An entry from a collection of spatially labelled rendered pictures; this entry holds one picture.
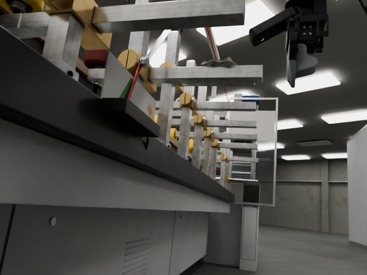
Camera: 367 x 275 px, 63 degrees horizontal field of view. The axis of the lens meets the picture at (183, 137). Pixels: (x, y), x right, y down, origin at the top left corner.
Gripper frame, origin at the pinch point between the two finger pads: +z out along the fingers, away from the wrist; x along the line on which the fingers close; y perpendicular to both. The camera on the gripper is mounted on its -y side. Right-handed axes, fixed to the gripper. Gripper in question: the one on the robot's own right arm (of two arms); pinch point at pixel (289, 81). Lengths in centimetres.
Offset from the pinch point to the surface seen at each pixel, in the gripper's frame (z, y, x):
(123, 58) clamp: -2.3, -36.1, -8.5
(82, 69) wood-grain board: -5, -54, 2
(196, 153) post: 4, -35, 69
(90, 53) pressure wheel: -6.3, -48.0, -3.9
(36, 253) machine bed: 43, -55, 0
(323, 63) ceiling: -273, 103, 523
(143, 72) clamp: -0.8, -32.6, -4.3
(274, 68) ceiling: -273, 12, 543
